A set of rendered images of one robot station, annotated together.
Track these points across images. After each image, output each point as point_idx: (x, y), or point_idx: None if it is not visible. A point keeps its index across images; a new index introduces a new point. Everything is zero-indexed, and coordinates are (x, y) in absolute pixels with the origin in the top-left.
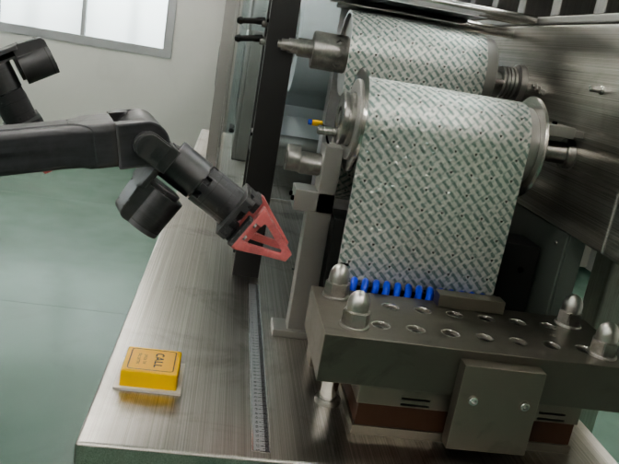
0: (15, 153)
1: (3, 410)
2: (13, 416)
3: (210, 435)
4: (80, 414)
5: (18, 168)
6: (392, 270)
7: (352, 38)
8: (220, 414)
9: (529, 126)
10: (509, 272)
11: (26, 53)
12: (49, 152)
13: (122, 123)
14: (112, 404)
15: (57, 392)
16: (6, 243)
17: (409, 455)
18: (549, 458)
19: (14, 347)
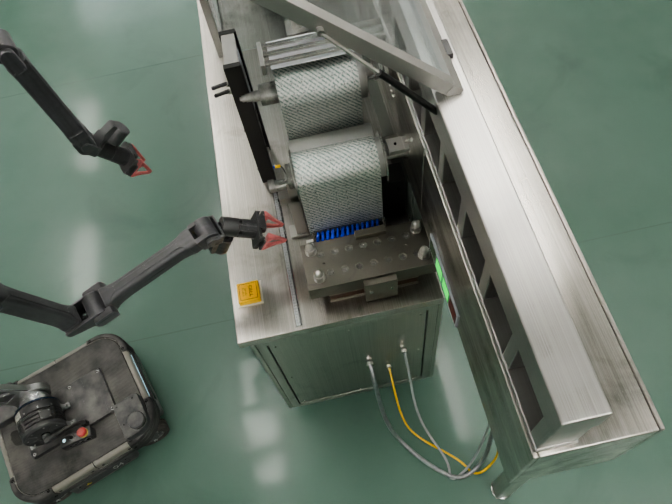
0: (165, 267)
1: (160, 175)
2: (168, 178)
3: (280, 323)
4: (203, 163)
5: (169, 268)
6: (333, 223)
7: (279, 101)
8: (281, 309)
9: (378, 164)
10: (393, 190)
11: (110, 136)
12: (176, 260)
13: (198, 241)
14: (242, 318)
15: (183, 150)
16: (79, 4)
17: (353, 307)
18: (409, 288)
19: (140, 119)
